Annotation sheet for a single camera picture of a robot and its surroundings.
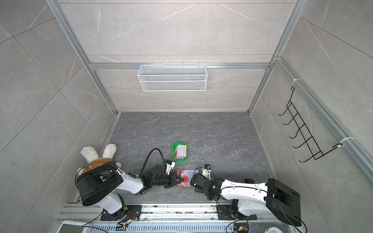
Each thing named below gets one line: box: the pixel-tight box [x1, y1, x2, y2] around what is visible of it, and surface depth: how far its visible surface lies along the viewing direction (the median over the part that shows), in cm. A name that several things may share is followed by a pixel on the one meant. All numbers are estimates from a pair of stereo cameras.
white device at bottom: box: [55, 220, 92, 233], surface depth 67 cm
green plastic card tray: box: [171, 141, 187, 161], surface depth 94 cm
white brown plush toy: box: [77, 143, 122, 176], surface depth 87 cm
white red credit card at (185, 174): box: [180, 169, 190, 186], surface depth 86 cm
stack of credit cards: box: [174, 144, 187, 160], surface depth 94 cm
